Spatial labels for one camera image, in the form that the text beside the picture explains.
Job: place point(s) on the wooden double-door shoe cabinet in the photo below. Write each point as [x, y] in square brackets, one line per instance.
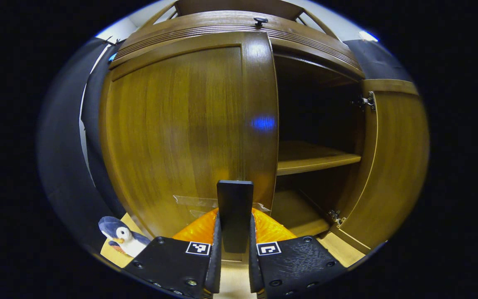
[313, 62]

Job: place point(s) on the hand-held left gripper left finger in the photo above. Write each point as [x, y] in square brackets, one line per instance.
[172, 265]

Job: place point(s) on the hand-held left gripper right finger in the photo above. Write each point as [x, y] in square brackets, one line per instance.
[297, 263]

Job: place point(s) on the metal door hinge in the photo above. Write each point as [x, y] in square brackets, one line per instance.
[365, 101]
[336, 217]

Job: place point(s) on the black drawer knob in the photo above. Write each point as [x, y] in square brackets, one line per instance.
[260, 20]

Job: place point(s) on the wooden inner shelf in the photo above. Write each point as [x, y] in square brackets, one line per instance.
[309, 160]

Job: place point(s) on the penguin plush toy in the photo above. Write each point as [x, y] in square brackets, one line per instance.
[123, 238]

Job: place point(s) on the ceiling light panel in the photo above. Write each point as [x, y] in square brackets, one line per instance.
[367, 36]

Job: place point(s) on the wooden cabinet drawer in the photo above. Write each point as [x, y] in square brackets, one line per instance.
[222, 29]

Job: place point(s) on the wooden shoe cabinet door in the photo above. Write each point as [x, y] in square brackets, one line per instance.
[181, 133]
[392, 166]

